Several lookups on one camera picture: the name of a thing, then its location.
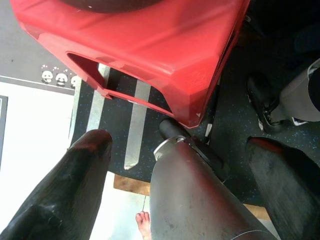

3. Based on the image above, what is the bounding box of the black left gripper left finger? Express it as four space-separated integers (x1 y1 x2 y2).
0 128 113 240

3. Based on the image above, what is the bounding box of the silver robot right leg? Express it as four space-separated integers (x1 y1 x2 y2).
246 58 320 134

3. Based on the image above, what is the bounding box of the person's bare foot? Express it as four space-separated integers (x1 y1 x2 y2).
135 210 153 240

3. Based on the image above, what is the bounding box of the black speckled rubber mat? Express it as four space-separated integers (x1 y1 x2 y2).
69 44 320 209

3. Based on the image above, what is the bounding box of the red plastic stool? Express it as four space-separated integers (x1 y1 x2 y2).
9 0 251 129

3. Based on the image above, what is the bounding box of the grey tape strip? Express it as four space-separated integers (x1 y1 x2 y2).
123 79 151 171
85 63 111 132

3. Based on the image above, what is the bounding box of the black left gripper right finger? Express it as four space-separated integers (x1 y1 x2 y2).
246 136 320 240

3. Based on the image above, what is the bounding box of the grey panda floor mat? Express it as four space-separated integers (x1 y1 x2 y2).
0 0 83 96
0 95 9 171

